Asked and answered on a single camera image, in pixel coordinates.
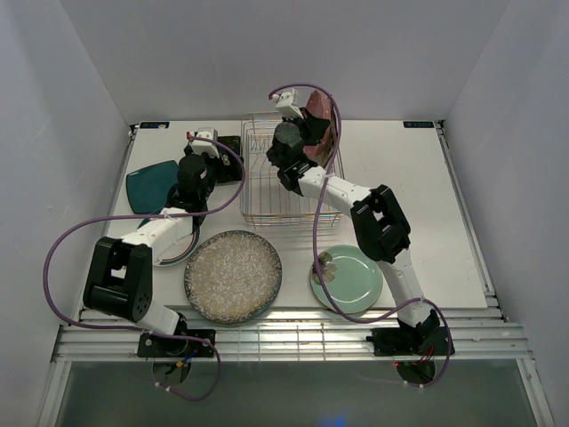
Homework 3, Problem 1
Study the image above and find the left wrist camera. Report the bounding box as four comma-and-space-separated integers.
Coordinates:
188, 127, 220, 158

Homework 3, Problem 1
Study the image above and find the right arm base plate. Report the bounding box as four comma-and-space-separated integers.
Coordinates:
365, 327, 455, 356

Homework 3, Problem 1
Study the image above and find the teal square plate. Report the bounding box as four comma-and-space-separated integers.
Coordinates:
125, 160, 179, 214

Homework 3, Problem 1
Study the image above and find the pink polka dot plate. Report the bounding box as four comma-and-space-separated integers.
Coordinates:
303, 90, 335, 165

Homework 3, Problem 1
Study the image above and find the large speckled round plate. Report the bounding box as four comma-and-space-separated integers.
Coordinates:
184, 230, 283, 325

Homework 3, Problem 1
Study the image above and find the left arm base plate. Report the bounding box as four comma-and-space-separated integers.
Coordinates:
136, 329, 216, 359

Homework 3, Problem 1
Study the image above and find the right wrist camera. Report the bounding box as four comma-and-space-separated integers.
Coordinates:
269, 89, 302, 119

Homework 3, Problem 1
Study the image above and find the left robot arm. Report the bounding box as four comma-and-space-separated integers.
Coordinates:
83, 141, 244, 356

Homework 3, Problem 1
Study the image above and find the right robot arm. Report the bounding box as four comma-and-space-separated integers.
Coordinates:
267, 118, 453, 356

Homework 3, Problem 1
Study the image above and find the white plate green rim left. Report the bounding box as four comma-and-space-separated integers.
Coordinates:
135, 208, 199, 267

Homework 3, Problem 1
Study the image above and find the black floral square plate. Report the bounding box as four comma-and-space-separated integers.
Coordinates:
216, 135, 244, 184

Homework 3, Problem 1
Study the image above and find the wire dish rack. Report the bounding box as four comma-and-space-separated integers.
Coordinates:
240, 112, 317, 229

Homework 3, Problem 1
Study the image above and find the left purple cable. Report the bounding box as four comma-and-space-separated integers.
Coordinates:
43, 135, 245, 401

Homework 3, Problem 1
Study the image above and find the left blue table label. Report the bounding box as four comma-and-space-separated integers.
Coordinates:
139, 121, 170, 129

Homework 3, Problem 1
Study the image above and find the right blue table label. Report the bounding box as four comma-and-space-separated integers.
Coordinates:
403, 121, 435, 129

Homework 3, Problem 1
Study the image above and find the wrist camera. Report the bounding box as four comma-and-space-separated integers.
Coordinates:
188, 127, 220, 158
269, 89, 302, 119

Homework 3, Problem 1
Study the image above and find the blue table label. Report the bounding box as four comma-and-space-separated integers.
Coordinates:
139, 121, 170, 129
403, 121, 435, 129

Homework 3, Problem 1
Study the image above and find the cream flower square plate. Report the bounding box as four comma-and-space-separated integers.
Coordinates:
320, 118, 337, 167

